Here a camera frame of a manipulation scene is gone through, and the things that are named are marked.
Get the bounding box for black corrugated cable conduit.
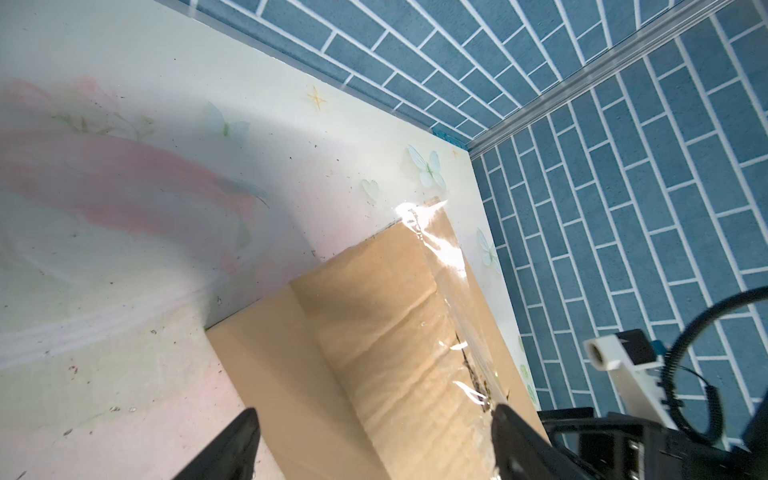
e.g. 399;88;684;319
661;285;768;446

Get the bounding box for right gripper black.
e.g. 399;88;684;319
539;407;767;479

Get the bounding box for brown cardboard express box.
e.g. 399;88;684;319
207;203;544;479

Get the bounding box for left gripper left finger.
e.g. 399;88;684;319
174;407;261;480

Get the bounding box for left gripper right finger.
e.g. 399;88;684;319
491;404;590;480

